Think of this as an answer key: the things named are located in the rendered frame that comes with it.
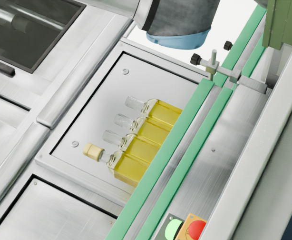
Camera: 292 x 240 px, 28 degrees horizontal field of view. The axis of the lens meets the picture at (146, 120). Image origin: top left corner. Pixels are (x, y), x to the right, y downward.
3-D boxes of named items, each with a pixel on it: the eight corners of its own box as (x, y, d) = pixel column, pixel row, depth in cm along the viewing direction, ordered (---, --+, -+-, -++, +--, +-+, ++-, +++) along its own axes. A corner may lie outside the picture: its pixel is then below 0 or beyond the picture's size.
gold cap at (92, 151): (106, 150, 149) (91, 143, 151) (102, 148, 146) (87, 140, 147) (100, 163, 149) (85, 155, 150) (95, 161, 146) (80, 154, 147)
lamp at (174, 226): (185, 228, 119) (172, 222, 120) (186, 219, 116) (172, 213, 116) (175, 247, 117) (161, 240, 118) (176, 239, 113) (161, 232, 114)
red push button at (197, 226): (193, 222, 114) (194, 215, 111) (212, 231, 113) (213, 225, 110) (183, 239, 112) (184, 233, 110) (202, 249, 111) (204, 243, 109)
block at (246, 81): (263, 105, 148) (237, 94, 150) (269, 82, 140) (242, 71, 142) (257, 115, 146) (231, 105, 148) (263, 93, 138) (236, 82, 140)
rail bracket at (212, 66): (236, 98, 151) (192, 80, 155) (245, 57, 137) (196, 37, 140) (231, 107, 150) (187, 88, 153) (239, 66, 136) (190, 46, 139)
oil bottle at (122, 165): (192, 192, 145) (116, 156, 151) (193, 182, 140) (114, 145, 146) (181, 211, 142) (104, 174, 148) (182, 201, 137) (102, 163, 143)
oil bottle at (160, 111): (221, 138, 153) (148, 105, 159) (224, 126, 148) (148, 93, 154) (212, 155, 150) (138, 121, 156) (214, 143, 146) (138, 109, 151)
